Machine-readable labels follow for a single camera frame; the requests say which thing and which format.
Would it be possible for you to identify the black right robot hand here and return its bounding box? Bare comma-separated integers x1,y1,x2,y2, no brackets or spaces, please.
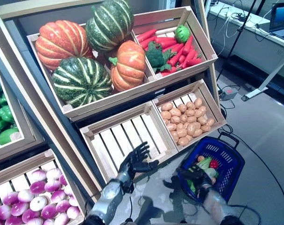
178,165,214,200

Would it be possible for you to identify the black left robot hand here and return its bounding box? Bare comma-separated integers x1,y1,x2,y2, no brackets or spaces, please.
118,141,160,181

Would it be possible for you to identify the blue plastic shopping basket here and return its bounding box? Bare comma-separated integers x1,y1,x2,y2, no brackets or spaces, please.
177,132,246,203

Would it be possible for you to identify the wooden slat crate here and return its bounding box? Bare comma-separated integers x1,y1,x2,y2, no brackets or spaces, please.
0,149,86,225
152,79,227,153
0,58,45,165
79,100,179,183
132,6,219,82

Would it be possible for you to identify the wide wooden crate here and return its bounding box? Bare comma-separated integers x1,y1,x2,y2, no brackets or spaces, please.
26,28,157,119

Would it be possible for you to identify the grey power box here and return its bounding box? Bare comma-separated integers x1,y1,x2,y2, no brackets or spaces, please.
220,86,239,100

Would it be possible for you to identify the small orange pumpkin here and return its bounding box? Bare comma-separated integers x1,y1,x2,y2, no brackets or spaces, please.
108,40,147,92

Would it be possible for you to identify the mostly white turnip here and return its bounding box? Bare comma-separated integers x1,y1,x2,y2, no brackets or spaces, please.
30,196,48,211

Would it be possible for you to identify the small broccoli with leaves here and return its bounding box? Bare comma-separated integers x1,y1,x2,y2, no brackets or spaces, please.
145,41,178,73

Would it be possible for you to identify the red carrot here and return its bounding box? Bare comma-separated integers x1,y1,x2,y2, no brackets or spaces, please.
139,36,157,49
155,37,178,49
186,58,202,66
136,29,157,43
182,35,194,56

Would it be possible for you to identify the round green cabbage head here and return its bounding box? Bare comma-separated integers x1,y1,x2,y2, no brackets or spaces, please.
174,25,191,44

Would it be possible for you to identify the green striped pumpkin with stem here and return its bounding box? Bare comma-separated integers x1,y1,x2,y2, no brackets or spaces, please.
85,0,135,53

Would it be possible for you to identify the large orange pumpkin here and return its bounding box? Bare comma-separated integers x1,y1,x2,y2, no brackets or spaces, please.
35,20,94,71

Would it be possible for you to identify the white desk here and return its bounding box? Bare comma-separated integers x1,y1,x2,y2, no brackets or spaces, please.
206,7,284,101

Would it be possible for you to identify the black tripod stand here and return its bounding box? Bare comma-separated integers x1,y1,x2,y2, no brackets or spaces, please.
216,0,257,79

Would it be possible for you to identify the open laptop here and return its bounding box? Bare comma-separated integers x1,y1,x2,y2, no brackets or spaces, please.
268,2,284,43

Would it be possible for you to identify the wooden display shelf frame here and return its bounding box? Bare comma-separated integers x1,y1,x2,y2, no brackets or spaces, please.
0,14,103,204
0,0,224,204

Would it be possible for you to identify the black floor cable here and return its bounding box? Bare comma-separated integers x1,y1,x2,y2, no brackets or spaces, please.
218,124,284,225

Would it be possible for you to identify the white cable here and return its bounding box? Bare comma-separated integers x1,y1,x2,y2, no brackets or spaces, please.
214,4,241,59

